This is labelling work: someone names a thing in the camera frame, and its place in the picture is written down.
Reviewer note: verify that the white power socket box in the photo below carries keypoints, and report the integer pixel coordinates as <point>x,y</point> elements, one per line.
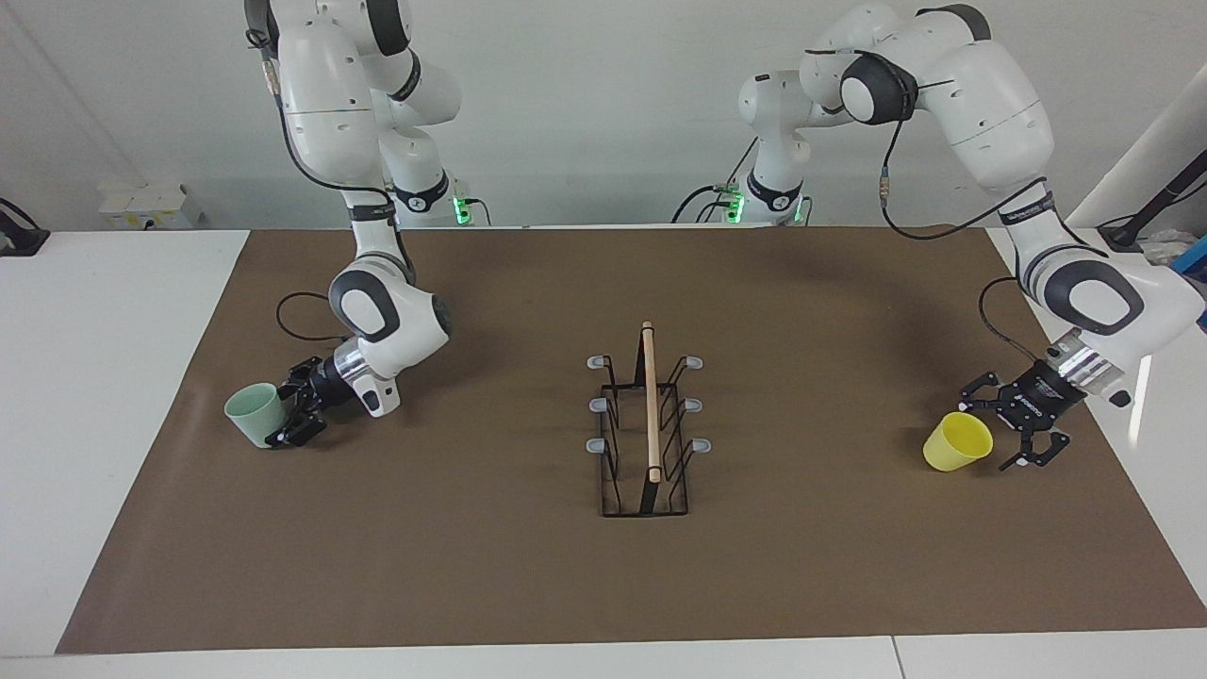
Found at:
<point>151,207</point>

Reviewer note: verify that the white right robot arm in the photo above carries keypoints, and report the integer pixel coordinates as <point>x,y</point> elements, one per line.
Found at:
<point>330,94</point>

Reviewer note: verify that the black clamp mount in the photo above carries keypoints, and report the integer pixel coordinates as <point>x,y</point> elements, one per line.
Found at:
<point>19,240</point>

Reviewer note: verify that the yellow cup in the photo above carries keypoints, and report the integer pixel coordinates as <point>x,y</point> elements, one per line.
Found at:
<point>957,445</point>

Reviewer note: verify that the brown table mat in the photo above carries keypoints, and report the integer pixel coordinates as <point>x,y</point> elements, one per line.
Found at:
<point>424,528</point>

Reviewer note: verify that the pale green cup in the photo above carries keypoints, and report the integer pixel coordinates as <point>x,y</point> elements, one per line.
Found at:
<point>250,412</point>

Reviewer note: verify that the crumpled clear plastic wrap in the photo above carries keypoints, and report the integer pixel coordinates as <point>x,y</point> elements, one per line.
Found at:
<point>1165,247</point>

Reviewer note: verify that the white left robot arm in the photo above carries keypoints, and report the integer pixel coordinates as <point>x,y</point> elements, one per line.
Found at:
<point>990,104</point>

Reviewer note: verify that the white slanted pole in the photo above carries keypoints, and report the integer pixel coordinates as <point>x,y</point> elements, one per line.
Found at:
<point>1160,132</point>

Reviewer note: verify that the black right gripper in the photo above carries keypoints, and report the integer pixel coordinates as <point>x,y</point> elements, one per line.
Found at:
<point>330,385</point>

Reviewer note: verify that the blue box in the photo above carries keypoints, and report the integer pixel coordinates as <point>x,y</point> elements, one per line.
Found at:
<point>1196,256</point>

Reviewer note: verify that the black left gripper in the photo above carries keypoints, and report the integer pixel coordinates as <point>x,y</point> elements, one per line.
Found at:
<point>1042,401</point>

